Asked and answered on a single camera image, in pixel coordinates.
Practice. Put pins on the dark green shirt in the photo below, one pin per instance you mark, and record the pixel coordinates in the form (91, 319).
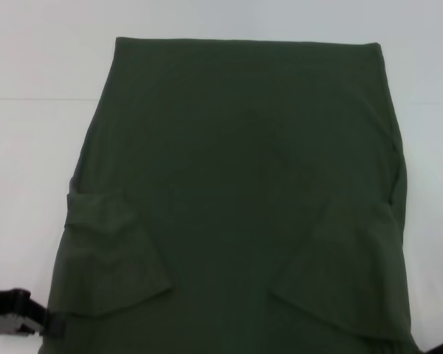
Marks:
(225, 184)

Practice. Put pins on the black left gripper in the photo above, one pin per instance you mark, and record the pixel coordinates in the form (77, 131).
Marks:
(11, 306)

